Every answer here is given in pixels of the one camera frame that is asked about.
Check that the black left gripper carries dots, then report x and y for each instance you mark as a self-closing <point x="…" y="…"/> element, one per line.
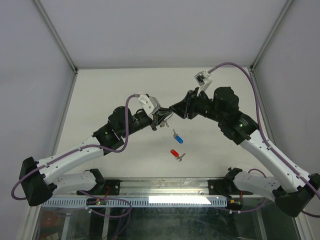
<point x="162" y="111"/>

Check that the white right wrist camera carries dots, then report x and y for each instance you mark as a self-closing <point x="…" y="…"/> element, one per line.
<point x="204" y="80"/>

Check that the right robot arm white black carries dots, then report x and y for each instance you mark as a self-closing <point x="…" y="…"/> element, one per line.
<point x="245" y="132"/>

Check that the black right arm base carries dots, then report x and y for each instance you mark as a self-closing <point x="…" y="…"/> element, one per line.
<point x="220" y="187"/>

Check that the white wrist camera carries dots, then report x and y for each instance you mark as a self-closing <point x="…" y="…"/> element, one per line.
<point x="204" y="80"/>
<point x="149" y="104"/>

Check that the aluminium frame post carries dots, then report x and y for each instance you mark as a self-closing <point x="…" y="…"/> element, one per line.
<point x="276" y="26"/>
<point x="40" y="8"/>

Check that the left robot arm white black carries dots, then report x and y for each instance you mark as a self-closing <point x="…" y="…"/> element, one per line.
<point x="42" y="179"/>

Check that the key with red tag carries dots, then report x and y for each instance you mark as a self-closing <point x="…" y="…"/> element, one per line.
<point x="178" y="157"/>

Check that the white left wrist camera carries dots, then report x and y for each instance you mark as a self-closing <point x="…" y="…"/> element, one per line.
<point x="149" y="104"/>

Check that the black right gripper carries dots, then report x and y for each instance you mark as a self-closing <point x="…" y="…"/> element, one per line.
<point x="189" y="102"/>

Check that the aluminium mounting rail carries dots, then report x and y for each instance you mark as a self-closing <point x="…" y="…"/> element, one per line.
<point x="162" y="185"/>

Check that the key with blue tag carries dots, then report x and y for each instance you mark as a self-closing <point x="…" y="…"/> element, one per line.
<point x="177" y="137"/>

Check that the white slotted cable duct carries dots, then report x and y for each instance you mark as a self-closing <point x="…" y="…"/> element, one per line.
<point x="138" y="202"/>

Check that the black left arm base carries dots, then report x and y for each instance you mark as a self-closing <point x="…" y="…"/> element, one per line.
<point x="105" y="186"/>

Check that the right aluminium frame post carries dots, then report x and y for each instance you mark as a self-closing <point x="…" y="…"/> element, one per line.
<point x="276" y="26"/>

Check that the left aluminium frame post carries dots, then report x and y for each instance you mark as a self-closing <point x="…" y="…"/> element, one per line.
<point x="40" y="8"/>

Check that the metal keyring with clips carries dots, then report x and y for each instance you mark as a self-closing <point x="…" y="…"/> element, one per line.
<point x="164" y="122"/>

